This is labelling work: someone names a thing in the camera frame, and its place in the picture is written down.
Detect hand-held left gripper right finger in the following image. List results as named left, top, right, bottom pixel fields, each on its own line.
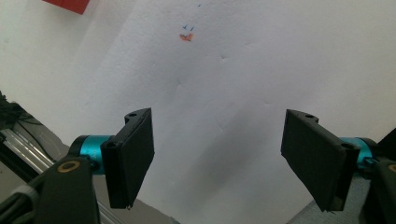
left=280, top=108, right=375, bottom=213

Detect black cables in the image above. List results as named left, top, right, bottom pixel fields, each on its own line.
left=0, top=91, right=32, bottom=132

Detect aluminium frame rail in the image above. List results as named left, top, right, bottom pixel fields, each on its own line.
left=0, top=127, right=125, bottom=224

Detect red flat object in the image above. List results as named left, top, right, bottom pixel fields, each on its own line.
left=42, top=0, right=91, bottom=16

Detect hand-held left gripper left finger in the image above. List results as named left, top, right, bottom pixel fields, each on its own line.
left=68, top=107, right=156, bottom=210

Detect white foam sheet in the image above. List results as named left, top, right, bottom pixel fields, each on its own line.
left=64, top=0, right=396, bottom=224

